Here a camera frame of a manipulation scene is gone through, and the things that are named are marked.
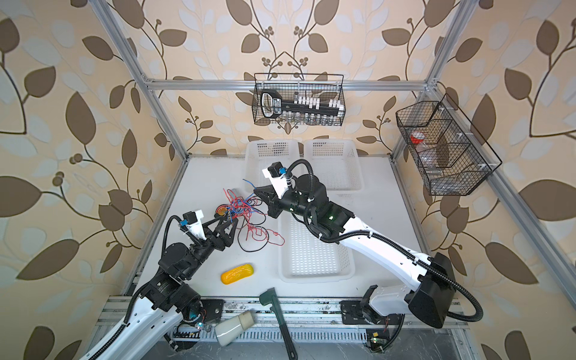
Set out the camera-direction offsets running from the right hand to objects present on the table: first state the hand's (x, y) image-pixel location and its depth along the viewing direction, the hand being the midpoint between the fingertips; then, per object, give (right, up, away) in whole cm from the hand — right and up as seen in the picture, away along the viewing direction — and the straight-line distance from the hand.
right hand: (256, 191), depth 64 cm
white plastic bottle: (-9, -42, +2) cm, 43 cm away
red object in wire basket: (+56, +19, +16) cm, 61 cm away
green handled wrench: (+2, -37, +13) cm, 40 cm away
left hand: (-9, -9, +6) cm, 15 cm away
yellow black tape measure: (-21, -10, +32) cm, 40 cm away
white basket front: (+15, -27, +22) cm, 38 cm away
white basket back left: (-8, +17, +55) cm, 58 cm away
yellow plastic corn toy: (-10, -31, +15) cm, 36 cm away
